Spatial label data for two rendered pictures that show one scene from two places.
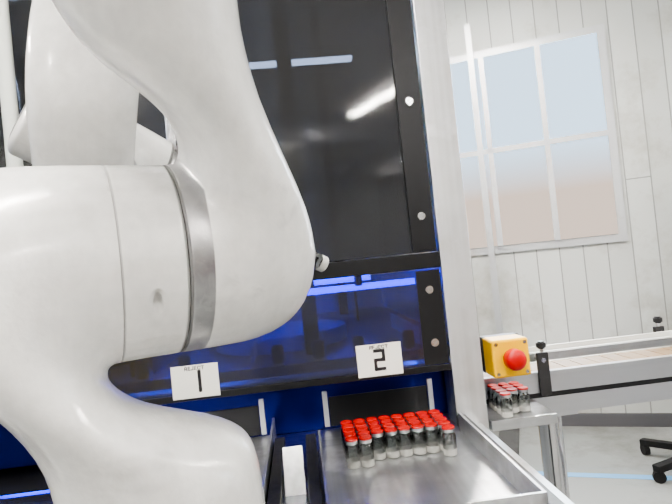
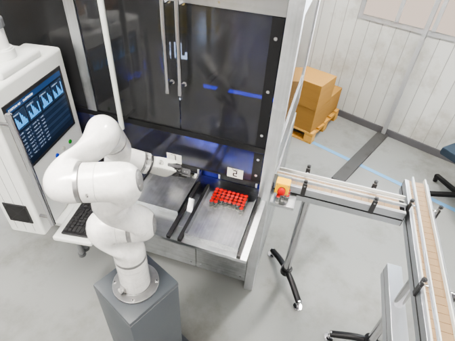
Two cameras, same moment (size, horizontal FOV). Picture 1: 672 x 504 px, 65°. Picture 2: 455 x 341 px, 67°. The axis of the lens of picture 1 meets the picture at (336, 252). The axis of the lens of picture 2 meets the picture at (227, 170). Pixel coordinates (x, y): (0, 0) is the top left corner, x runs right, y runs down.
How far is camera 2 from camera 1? 1.09 m
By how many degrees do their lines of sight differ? 44
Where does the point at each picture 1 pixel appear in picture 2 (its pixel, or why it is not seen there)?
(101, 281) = (113, 241)
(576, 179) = not seen: outside the picture
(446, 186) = (274, 128)
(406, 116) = (265, 97)
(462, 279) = (271, 160)
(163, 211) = (122, 233)
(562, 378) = (311, 193)
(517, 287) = (429, 62)
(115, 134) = not seen: hidden behind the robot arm
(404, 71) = (269, 78)
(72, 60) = not seen: hidden behind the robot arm
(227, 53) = (127, 227)
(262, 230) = (138, 237)
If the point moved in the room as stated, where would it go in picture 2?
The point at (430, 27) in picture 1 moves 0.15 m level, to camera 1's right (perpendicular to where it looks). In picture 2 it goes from (286, 63) to (324, 70)
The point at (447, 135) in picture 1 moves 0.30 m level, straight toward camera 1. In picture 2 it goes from (280, 110) to (242, 142)
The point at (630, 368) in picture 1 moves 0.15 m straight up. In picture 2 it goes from (340, 200) to (348, 178)
